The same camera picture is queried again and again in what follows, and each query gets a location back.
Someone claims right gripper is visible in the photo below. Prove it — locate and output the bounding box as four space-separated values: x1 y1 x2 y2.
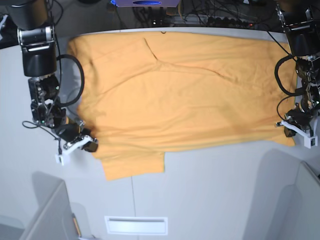
53 117 99 153

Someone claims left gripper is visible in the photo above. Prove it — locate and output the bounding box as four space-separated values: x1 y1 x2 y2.
275 105 319 138

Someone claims yellow T-shirt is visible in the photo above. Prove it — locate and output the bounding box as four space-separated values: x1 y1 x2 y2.
67 31 295 181

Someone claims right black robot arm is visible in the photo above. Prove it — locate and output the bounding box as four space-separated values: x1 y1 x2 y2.
0 0 99 156

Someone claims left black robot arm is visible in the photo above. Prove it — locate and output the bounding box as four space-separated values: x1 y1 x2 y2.
274 0 320 138

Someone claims grey right partition panel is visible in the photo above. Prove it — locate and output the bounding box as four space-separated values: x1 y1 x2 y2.
264 156 320 240

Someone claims grey partition panel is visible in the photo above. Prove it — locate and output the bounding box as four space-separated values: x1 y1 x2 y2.
0 171 101 240
264 156 320 240

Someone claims grey left partition panel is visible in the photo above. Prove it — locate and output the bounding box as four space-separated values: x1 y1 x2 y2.
0 171 101 240

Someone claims black power strip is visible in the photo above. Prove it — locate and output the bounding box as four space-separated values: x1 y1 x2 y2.
206 16 254 29

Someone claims blue purple box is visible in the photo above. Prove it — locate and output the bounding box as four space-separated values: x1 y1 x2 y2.
110 0 180 8

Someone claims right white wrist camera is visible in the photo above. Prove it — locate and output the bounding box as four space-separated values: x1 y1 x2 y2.
55 135 98 166

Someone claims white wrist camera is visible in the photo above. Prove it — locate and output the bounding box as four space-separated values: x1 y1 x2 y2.
279 118 318 149
55 135 98 166

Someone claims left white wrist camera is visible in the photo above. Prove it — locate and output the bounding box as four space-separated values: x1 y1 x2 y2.
279 118 318 149

